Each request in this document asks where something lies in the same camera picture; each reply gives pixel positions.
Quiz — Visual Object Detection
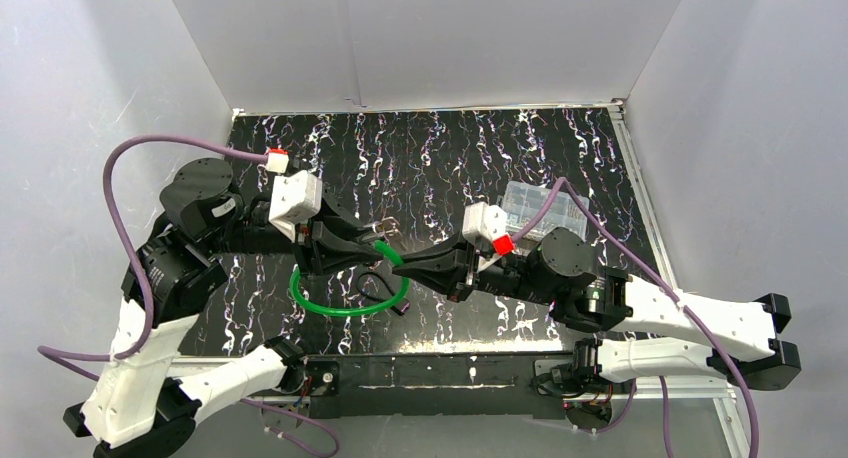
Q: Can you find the green cable lock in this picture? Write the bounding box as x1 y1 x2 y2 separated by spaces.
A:
289 240 410 318

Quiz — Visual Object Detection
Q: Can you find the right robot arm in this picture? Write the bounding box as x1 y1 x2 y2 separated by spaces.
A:
394 227 802 396

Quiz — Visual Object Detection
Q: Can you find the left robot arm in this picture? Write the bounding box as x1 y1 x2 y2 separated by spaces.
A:
64 158 385 457

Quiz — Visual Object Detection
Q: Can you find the clear plastic parts box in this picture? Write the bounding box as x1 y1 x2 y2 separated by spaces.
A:
500 181 591 242

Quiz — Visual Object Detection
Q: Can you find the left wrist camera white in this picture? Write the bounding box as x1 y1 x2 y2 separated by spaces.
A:
265 148 323 243

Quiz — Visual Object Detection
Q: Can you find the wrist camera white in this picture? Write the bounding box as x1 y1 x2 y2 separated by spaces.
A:
265 148 323 243
461 202 516 272

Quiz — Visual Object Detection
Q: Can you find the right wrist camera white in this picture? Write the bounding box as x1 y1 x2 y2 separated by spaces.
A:
461 202 516 272

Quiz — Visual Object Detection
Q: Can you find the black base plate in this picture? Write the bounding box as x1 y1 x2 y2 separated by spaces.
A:
258 351 616 419

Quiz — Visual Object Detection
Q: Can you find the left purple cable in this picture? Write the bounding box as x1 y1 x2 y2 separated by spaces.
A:
36 134 340 458

